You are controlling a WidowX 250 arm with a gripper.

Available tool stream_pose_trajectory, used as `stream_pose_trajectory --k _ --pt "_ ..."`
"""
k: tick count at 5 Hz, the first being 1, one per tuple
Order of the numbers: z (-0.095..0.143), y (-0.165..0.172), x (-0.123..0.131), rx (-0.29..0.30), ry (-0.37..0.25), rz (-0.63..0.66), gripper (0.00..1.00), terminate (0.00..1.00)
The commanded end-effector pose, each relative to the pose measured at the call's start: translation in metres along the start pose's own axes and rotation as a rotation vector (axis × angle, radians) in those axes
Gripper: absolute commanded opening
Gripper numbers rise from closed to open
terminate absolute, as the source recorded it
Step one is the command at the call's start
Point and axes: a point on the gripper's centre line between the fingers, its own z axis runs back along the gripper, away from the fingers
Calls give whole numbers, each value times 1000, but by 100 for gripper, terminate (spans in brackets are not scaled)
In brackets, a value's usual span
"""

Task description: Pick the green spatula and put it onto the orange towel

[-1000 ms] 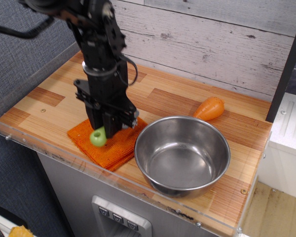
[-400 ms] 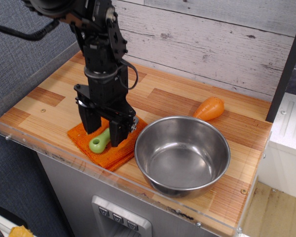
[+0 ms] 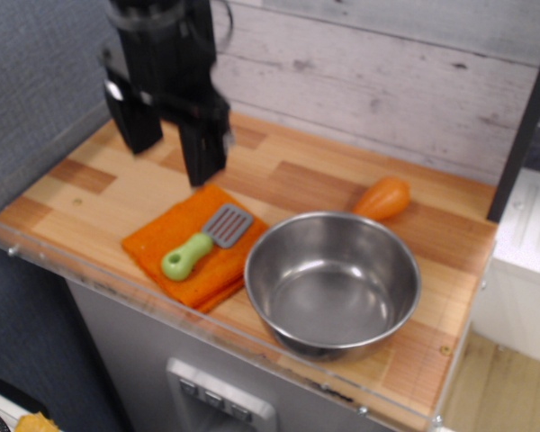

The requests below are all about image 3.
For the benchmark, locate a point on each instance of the grey toy fridge cabinet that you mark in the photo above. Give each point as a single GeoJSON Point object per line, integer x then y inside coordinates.
{"type": "Point", "coordinates": [238, 313]}

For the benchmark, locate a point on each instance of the stainless steel bowl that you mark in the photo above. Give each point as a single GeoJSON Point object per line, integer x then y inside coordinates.
{"type": "Point", "coordinates": [331, 285]}

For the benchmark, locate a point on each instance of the white toy sink counter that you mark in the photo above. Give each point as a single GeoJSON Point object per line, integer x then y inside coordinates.
{"type": "Point", "coordinates": [507, 307]}

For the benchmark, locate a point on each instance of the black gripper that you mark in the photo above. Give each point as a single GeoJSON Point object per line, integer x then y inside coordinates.
{"type": "Point", "coordinates": [165, 64]}

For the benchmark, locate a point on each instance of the silver dispenser button panel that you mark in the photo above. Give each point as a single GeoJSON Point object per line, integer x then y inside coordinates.
{"type": "Point", "coordinates": [205, 402]}

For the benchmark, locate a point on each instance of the green handled grey spatula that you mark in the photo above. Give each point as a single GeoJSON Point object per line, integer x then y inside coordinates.
{"type": "Point", "coordinates": [223, 230]}

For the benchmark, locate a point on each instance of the dark vertical post right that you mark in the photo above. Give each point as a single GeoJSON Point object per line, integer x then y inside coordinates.
{"type": "Point", "coordinates": [517, 155]}

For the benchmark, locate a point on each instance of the yellow object bottom left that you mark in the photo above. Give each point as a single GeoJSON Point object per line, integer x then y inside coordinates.
{"type": "Point", "coordinates": [35, 422]}

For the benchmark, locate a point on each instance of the orange toy carrot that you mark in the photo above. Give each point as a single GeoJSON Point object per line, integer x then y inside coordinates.
{"type": "Point", "coordinates": [386, 198]}

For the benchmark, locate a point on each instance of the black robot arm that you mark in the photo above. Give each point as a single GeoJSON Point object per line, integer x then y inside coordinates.
{"type": "Point", "coordinates": [162, 6]}

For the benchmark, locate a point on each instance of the orange folded towel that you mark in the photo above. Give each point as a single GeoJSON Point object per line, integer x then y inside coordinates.
{"type": "Point", "coordinates": [215, 277]}

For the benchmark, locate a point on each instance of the clear acrylic guard rail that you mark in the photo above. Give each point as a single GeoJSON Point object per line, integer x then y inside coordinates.
{"type": "Point", "coordinates": [136, 331]}

